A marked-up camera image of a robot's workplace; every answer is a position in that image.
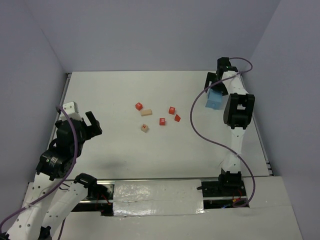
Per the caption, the light blue plastic box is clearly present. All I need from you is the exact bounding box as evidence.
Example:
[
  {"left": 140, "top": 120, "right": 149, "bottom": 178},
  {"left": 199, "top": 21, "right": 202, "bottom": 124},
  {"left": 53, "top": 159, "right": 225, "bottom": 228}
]
[{"left": 205, "top": 89, "right": 223, "bottom": 110}]

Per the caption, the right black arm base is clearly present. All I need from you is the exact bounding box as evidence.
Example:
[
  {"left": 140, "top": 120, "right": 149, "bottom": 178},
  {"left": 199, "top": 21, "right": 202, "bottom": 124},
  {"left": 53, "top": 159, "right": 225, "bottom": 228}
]
[{"left": 197, "top": 170, "right": 249, "bottom": 210}]

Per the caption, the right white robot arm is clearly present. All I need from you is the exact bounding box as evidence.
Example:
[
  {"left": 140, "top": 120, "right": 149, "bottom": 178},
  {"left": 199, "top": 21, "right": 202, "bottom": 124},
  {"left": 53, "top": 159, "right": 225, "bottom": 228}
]
[{"left": 204, "top": 57, "right": 255, "bottom": 192}]

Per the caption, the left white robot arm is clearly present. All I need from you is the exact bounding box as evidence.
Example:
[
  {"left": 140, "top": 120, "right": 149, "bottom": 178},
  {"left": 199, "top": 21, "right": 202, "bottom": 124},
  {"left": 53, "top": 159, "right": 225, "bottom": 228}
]
[{"left": 0, "top": 109, "right": 113, "bottom": 240}]

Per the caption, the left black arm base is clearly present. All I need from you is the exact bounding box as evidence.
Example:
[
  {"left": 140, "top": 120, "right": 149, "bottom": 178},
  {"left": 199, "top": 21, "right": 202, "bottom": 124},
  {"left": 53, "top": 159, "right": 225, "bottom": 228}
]
[{"left": 72, "top": 173, "right": 115, "bottom": 217}]

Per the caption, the plain red wood block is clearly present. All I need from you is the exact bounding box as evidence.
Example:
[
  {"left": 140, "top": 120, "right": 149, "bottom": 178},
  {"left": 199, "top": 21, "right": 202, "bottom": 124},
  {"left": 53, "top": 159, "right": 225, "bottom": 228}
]
[{"left": 174, "top": 114, "right": 181, "bottom": 122}]

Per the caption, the long natural wood block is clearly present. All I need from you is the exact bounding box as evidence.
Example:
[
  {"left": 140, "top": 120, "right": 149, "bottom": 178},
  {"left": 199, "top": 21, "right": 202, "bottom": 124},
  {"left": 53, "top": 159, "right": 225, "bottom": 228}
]
[{"left": 140, "top": 109, "right": 153, "bottom": 117}]

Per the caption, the red cube white letter N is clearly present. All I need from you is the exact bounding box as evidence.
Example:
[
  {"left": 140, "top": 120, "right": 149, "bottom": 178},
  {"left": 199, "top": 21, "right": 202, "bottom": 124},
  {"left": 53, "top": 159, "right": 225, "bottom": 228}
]
[{"left": 135, "top": 102, "right": 143, "bottom": 111}]

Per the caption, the red cube letter R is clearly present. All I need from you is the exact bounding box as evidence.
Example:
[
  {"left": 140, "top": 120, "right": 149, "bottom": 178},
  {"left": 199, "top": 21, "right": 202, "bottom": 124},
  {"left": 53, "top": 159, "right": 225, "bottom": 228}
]
[{"left": 168, "top": 106, "right": 176, "bottom": 115}]

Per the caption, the natural wood cube red N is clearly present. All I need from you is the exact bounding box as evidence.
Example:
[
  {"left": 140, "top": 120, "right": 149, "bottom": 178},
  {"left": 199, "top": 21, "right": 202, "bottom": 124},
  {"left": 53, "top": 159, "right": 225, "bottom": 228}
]
[{"left": 140, "top": 124, "right": 149, "bottom": 133}]

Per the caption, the red cube white pattern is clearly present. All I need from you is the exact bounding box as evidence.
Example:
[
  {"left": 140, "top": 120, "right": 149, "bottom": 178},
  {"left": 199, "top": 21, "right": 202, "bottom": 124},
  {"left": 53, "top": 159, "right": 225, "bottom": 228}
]
[{"left": 159, "top": 117, "right": 166, "bottom": 126}]

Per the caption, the silver tape strip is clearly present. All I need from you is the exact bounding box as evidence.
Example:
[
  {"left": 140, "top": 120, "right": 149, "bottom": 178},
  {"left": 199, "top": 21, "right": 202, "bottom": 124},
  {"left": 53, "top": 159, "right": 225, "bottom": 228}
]
[{"left": 113, "top": 179, "right": 205, "bottom": 217}]

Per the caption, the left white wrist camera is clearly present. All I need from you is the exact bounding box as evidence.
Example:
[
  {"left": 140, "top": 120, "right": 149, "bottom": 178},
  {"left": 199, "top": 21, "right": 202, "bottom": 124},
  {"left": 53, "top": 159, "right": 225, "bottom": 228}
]
[{"left": 62, "top": 101, "right": 82, "bottom": 121}]

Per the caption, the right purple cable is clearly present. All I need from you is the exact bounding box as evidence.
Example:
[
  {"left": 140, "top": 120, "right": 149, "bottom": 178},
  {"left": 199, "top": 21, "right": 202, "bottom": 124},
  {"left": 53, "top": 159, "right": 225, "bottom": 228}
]
[{"left": 189, "top": 56, "right": 256, "bottom": 208}]

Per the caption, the purple cable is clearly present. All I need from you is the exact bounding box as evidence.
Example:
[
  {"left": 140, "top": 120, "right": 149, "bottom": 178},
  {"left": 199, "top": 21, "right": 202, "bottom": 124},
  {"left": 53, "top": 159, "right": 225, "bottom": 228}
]
[
  {"left": 0, "top": 104, "right": 82, "bottom": 240},
  {"left": 189, "top": 56, "right": 256, "bottom": 208}
]

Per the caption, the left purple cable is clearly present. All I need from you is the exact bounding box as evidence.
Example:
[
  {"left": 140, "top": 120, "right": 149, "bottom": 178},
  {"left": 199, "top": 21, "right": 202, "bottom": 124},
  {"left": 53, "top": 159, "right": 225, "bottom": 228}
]
[{"left": 0, "top": 104, "right": 82, "bottom": 240}]

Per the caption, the aluminium table edge rail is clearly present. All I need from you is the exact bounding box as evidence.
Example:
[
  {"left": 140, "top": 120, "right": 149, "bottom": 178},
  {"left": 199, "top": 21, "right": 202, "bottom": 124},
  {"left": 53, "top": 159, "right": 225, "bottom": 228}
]
[{"left": 239, "top": 72, "right": 274, "bottom": 176}]

